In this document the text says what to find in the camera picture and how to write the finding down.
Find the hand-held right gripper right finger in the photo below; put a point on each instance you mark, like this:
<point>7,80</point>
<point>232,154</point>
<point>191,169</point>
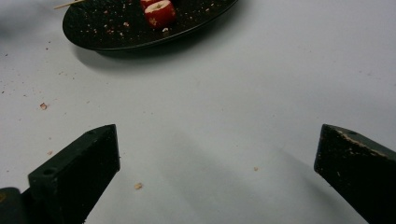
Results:
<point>358,168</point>

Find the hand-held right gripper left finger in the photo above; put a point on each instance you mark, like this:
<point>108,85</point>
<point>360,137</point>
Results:
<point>71,174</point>

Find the black round plate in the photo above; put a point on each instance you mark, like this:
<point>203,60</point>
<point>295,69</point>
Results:
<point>124,31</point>

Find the thin wooden skewer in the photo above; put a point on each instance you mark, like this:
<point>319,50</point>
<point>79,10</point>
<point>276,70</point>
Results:
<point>67,4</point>

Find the red round food piece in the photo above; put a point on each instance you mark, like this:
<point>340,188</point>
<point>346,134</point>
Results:
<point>148,3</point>
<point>162,15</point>

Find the scattered food crumbs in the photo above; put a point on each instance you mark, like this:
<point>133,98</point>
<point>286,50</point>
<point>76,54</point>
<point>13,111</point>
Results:
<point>138,186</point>

